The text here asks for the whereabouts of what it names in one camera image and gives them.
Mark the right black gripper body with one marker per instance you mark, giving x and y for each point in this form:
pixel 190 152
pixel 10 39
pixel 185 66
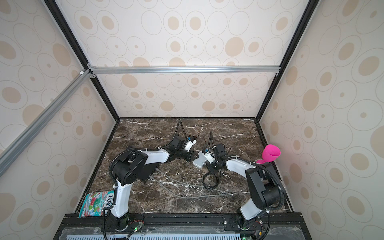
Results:
pixel 213 167

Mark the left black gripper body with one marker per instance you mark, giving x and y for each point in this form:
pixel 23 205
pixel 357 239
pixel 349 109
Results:
pixel 183 155

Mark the white rectangular device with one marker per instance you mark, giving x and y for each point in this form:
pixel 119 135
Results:
pixel 200 161

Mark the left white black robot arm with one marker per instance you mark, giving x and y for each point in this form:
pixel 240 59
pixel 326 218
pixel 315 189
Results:
pixel 134 163

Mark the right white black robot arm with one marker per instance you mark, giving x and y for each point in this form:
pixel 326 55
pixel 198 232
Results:
pixel 266 189

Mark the pink plastic goblet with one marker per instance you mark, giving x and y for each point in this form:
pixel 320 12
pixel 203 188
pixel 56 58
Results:
pixel 270 154

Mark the colourful snack packet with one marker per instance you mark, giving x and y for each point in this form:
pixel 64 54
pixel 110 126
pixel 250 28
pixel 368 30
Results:
pixel 95 202

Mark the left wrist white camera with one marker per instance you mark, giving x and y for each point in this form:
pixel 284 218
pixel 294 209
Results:
pixel 190 141

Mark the horizontal aluminium frame bar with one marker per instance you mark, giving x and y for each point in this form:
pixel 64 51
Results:
pixel 179 70

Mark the black front rail base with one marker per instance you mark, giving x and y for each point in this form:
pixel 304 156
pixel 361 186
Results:
pixel 275 226

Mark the left diagonal aluminium frame bar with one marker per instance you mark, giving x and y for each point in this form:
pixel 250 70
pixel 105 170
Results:
pixel 26 137

